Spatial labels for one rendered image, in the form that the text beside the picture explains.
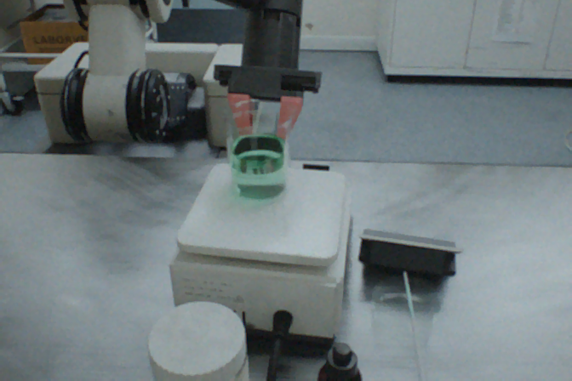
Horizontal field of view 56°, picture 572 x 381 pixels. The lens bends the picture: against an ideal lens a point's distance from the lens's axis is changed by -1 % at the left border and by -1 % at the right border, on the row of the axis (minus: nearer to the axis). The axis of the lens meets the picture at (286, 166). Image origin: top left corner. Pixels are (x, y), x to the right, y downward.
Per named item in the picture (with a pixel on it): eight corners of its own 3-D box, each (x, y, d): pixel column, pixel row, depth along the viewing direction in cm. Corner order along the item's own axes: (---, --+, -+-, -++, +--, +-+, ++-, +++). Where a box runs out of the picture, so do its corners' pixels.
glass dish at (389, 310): (367, 293, 47) (368, 274, 46) (430, 294, 47) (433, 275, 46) (373, 343, 42) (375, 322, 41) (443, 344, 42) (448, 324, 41)
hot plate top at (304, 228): (215, 169, 50) (214, 161, 49) (346, 180, 48) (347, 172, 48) (172, 252, 40) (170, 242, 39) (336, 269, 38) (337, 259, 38)
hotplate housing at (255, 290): (233, 196, 60) (230, 131, 56) (351, 206, 59) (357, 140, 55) (165, 352, 42) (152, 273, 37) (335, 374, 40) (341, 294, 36)
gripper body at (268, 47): (320, 91, 50) (326, 12, 50) (211, 83, 51) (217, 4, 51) (317, 99, 57) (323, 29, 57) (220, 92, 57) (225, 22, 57)
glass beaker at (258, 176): (237, 218, 42) (232, 124, 38) (220, 183, 47) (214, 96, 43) (308, 203, 44) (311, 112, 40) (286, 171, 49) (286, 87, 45)
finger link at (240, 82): (297, 177, 50) (305, 76, 50) (220, 171, 51) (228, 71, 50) (296, 174, 57) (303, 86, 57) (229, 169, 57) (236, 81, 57)
